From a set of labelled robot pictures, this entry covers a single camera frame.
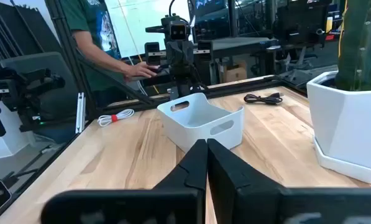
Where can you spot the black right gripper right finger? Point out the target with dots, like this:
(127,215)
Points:
(266,205)

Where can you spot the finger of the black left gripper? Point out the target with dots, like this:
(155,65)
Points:
(152,46)
(204,45)

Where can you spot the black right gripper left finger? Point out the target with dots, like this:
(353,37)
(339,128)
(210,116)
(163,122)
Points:
(126,208)

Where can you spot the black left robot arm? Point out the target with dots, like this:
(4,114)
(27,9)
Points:
(182,81)

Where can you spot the person's hand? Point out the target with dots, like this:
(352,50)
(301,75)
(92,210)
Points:
(140,71)

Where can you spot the black desk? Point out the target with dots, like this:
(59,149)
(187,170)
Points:
(235,43)

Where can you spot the cardboard box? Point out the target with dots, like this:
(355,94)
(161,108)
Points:
(235,74)

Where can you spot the person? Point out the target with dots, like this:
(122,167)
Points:
(79,18)

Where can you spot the white pot saucer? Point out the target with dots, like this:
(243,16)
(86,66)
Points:
(343,169)

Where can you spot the grey office chair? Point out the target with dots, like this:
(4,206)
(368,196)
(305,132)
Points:
(57,109)

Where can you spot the white hexagonal plant pot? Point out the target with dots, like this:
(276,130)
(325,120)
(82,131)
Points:
(350,124)

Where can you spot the green cactus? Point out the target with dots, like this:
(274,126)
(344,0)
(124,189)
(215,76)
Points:
(362,46)

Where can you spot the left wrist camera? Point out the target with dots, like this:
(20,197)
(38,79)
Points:
(178,31)

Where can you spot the white metal bracket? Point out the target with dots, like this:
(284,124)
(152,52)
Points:
(79,112)

